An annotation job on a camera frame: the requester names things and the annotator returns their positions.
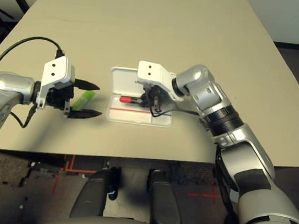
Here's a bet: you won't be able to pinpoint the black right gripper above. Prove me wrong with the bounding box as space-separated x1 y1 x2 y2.
137 82 168 114

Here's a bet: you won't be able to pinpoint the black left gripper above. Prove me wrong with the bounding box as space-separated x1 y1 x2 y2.
45 76 105 121

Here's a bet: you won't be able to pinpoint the green highlighter pen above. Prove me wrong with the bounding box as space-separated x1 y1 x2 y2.
71 89 96 112

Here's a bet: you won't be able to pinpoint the red and black marker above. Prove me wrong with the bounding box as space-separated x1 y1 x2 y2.
118 95 143 106

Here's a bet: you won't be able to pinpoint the white plastic pencil case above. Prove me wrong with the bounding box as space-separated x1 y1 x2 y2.
106 66 178 128

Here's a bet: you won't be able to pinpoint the red floor tape lines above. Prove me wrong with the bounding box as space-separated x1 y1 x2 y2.
52 153 104 200

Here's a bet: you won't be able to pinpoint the grey robot left leg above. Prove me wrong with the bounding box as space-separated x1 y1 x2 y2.
69 167 109 221

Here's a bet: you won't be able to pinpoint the grey robot leg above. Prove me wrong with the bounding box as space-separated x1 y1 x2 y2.
69 167 109 221
143 169 187 224

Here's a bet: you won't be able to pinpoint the grey robot right leg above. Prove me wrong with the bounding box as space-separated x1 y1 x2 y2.
143 169 187 224

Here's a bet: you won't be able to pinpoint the red floor tape cross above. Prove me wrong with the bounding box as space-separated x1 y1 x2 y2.
184 190 221 201

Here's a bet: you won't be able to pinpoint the black tripod stand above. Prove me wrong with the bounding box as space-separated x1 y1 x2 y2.
0 3 17 25

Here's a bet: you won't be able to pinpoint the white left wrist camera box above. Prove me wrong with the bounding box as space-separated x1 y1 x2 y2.
34 54 78 111

